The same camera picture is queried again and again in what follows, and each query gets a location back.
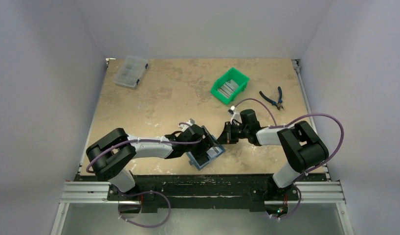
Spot single credit card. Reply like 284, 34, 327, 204
206, 147, 223, 159

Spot blue card holder wallet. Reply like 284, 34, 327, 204
186, 135, 225, 170

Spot stack of credit cards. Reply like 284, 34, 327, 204
217, 80, 239, 99

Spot green plastic bin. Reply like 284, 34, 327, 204
210, 68, 249, 105

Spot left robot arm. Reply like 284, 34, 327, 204
86, 124, 219, 200

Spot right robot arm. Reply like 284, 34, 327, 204
217, 109, 329, 199

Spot clear plastic organizer box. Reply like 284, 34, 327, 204
113, 55, 149, 89

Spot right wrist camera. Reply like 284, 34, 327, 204
228, 106, 241, 123

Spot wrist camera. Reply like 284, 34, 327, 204
183, 118, 195, 127
228, 106, 241, 123

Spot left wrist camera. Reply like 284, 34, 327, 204
183, 118, 195, 127

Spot blue handled pliers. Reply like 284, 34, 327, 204
259, 86, 284, 110

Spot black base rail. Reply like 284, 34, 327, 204
73, 173, 327, 214

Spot aluminium frame rail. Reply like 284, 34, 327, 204
61, 165, 345, 204

